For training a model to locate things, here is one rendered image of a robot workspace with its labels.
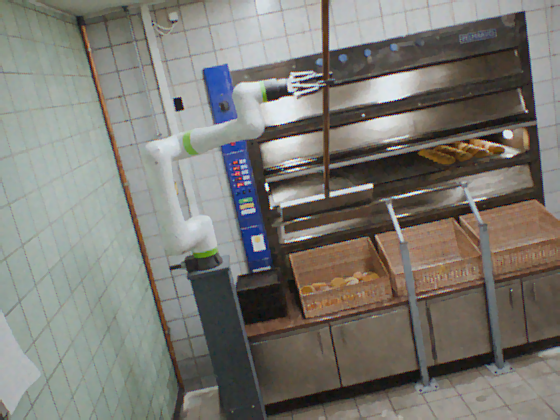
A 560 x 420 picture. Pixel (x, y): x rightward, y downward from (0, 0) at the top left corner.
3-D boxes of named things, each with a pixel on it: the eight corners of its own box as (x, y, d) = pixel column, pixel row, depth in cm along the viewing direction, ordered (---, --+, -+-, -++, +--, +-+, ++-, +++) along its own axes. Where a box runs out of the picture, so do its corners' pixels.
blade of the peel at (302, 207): (373, 187, 330) (372, 183, 331) (280, 207, 327) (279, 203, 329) (369, 215, 361) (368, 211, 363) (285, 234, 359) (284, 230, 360)
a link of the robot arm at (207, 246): (183, 260, 273) (174, 223, 269) (204, 248, 286) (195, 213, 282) (204, 260, 266) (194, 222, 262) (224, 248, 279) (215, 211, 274)
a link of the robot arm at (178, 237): (160, 259, 261) (131, 146, 248) (183, 246, 274) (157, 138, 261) (181, 260, 254) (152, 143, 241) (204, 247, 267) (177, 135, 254)
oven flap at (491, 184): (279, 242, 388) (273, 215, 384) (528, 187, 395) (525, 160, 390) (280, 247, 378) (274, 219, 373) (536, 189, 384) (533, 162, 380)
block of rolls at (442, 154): (417, 155, 454) (416, 148, 453) (474, 142, 456) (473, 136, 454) (443, 166, 395) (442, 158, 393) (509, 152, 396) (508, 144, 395)
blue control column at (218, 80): (262, 281, 588) (215, 73, 538) (277, 278, 588) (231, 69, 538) (274, 375, 400) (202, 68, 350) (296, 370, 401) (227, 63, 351)
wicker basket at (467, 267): (379, 272, 391) (373, 234, 385) (458, 254, 393) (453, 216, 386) (398, 298, 344) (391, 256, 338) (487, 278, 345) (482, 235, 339)
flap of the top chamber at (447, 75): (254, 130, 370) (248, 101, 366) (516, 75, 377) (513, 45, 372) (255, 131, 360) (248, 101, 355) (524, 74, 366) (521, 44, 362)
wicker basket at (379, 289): (295, 291, 389) (287, 253, 382) (375, 273, 391) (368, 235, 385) (304, 320, 342) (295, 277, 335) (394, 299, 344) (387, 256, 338)
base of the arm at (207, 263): (169, 278, 271) (166, 266, 269) (173, 268, 285) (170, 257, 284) (223, 266, 272) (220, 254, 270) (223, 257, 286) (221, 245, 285)
